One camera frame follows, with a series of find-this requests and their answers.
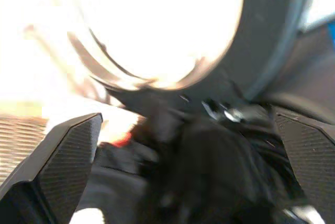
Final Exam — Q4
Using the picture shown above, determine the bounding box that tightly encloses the black garment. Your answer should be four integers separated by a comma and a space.
78, 95, 308, 224

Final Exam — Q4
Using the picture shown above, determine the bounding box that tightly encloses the pale woven basket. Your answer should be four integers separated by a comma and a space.
0, 114, 52, 185

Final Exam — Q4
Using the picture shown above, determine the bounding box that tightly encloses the round washing machine door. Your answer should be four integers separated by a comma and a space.
66, 0, 315, 109

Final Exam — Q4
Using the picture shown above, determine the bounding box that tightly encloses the red garment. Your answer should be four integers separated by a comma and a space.
111, 131, 133, 148

